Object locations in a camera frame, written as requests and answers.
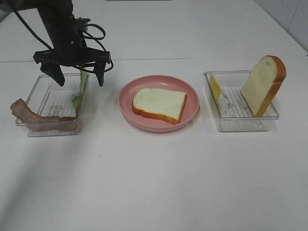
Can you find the left clear plastic container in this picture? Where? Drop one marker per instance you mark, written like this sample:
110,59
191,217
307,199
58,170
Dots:
47,99

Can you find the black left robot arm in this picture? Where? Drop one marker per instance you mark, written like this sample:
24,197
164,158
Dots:
68,36

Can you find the bread slice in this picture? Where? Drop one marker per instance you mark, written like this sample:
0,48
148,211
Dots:
263,84
159,104

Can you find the clear plastic container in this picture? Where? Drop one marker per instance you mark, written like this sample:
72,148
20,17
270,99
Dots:
231,113
47,99

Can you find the right clear plastic container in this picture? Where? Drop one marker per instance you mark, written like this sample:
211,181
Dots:
231,113

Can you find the yellow cheese slice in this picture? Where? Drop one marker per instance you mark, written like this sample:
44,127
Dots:
216,88

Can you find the long bacon strip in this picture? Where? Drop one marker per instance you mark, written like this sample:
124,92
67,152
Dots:
20,110

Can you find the pink round plate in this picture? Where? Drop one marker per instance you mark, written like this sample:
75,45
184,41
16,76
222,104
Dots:
163,82

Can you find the green lettuce leaf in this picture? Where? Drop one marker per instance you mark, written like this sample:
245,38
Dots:
81,91

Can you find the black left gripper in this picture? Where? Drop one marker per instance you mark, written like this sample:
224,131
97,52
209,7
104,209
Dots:
74,55

